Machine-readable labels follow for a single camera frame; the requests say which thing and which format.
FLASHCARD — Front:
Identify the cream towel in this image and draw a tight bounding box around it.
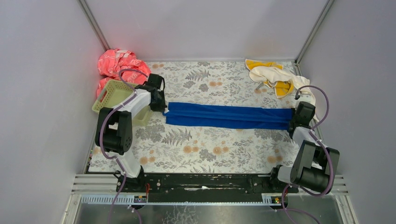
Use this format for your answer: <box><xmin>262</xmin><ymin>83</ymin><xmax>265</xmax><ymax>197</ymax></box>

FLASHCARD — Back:
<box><xmin>248</xmin><ymin>65</ymin><xmax>316</xmax><ymax>105</ymax></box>

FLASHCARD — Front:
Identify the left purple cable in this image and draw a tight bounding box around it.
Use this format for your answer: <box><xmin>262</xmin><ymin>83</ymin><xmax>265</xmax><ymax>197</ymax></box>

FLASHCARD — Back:
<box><xmin>98</xmin><ymin>68</ymin><xmax>149</xmax><ymax>224</ymax></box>

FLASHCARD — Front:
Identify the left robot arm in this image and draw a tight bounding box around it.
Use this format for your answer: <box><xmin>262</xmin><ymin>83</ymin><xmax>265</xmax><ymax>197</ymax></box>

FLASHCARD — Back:
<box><xmin>95</xmin><ymin>74</ymin><xmax>167</xmax><ymax>181</ymax></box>

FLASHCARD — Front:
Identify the yellow towel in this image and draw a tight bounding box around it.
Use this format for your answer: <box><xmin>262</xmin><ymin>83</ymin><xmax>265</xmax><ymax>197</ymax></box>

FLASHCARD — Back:
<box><xmin>245</xmin><ymin>59</ymin><xmax>295</xmax><ymax>98</ymax></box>

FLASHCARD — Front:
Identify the floral table mat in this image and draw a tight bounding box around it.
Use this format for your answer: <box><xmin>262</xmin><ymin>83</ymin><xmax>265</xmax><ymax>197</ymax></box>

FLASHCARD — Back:
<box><xmin>88</xmin><ymin>61</ymin><xmax>332</xmax><ymax>175</ymax></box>

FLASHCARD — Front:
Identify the purple cable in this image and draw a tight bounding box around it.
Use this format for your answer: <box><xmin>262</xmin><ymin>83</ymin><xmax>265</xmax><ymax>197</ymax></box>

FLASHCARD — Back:
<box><xmin>280</xmin><ymin>85</ymin><xmax>335</xmax><ymax>224</ymax></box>
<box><xmin>98</xmin><ymin>68</ymin><xmax>149</xmax><ymax>224</ymax></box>

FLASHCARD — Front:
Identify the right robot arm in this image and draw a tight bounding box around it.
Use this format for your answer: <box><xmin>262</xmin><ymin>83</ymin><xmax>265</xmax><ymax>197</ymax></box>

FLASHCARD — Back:
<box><xmin>269</xmin><ymin>102</ymin><xmax>340</xmax><ymax>195</ymax></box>

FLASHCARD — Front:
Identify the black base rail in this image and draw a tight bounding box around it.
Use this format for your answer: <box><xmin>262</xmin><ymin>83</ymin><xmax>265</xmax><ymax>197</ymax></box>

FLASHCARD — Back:
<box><xmin>114</xmin><ymin>171</ymin><xmax>287</xmax><ymax>204</ymax></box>

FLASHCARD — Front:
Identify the blue towel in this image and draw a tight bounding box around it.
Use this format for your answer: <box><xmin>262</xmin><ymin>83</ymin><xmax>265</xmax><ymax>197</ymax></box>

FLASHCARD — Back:
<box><xmin>163</xmin><ymin>102</ymin><xmax>293</xmax><ymax>130</ymax></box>

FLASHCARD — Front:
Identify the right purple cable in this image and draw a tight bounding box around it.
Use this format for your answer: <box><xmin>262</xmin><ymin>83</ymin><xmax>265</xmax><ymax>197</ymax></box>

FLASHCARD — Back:
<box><xmin>280</xmin><ymin>85</ymin><xmax>335</xmax><ymax>224</ymax></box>

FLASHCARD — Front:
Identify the green plastic basket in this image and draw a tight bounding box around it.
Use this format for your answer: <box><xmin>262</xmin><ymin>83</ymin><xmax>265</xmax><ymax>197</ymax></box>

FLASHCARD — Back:
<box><xmin>92</xmin><ymin>80</ymin><xmax>152</xmax><ymax>126</ymax></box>

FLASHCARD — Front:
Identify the pink patterned cloth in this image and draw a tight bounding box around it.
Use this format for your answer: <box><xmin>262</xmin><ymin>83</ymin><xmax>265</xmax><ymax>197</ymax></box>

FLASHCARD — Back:
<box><xmin>96</xmin><ymin>49</ymin><xmax>151</xmax><ymax>96</ymax></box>

